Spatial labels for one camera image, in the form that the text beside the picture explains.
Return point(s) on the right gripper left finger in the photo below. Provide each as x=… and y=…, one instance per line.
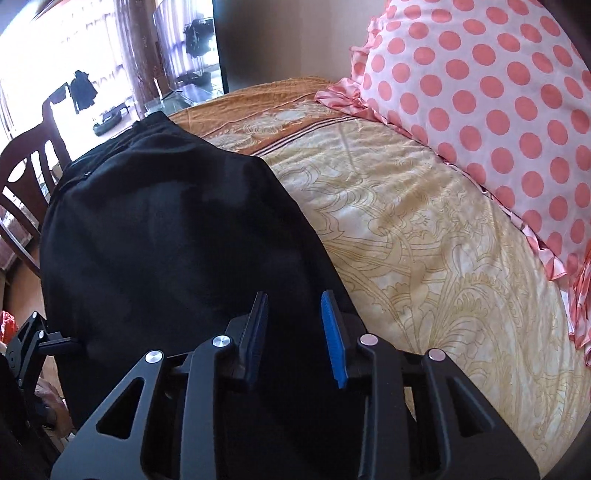
x=163, y=420

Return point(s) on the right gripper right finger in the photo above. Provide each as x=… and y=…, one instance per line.
x=423, y=418

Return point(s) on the black pants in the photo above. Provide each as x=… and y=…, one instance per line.
x=156, y=240

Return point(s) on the yellow patterned bedspread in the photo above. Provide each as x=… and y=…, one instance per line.
x=428, y=259

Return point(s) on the dark wooden chair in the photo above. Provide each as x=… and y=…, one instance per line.
x=22, y=195

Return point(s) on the glass side table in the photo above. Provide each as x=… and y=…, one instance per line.
x=183, y=98

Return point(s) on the left polka dot pillow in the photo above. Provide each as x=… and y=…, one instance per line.
x=498, y=90

